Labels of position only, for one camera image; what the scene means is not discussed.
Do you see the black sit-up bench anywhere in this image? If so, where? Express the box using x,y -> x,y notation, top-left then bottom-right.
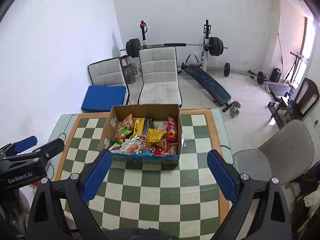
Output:
181,54 -> 232,112

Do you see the orange sunflower seed bag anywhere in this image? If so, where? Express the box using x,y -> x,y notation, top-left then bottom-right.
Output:
123,113 -> 135,131

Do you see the clear pink snack bag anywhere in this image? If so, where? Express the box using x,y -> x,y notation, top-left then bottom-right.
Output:
153,121 -> 168,132

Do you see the chrome dumbbell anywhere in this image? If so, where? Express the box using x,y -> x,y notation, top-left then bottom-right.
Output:
229,101 -> 241,118

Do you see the white padded chair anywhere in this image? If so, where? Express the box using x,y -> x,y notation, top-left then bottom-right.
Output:
138,47 -> 182,107

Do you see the green fruit candy bag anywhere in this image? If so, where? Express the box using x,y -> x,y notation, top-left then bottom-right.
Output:
111,127 -> 133,145

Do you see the yellow black snack bag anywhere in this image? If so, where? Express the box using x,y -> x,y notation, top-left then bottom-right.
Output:
133,118 -> 153,136

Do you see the grey shell chair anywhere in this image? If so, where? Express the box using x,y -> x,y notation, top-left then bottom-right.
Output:
233,120 -> 315,185

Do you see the barbell on rack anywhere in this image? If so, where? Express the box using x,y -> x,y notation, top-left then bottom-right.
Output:
120,20 -> 228,68

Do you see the red long snack packet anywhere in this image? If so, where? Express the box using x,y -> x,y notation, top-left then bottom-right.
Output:
167,116 -> 178,142

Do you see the white round cookie packet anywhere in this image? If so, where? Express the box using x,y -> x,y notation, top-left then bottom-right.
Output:
120,140 -> 142,154

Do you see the red chocolate snack packet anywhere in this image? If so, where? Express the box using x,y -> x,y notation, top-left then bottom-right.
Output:
152,147 -> 167,156

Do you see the blue smartphone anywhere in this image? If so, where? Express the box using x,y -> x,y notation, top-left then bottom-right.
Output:
46,160 -> 55,180

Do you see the cardboard milk box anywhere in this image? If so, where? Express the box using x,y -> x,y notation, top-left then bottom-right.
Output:
98,104 -> 182,166

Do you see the checkered green table mat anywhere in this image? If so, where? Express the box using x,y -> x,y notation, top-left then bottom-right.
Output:
54,108 -> 230,240

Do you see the brown red snack packet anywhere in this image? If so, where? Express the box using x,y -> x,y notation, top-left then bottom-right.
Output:
166,143 -> 178,155

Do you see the yellow crinkled snack bag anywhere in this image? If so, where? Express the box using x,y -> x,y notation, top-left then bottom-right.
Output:
146,129 -> 167,148

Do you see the dark wooden chair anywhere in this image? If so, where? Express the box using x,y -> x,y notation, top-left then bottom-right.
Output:
267,77 -> 319,129

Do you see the white beige pouch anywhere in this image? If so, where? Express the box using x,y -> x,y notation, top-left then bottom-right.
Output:
130,134 -> 147,144

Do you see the floor barbell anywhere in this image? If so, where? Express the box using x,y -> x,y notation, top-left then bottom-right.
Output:
223,62 -> 267,85

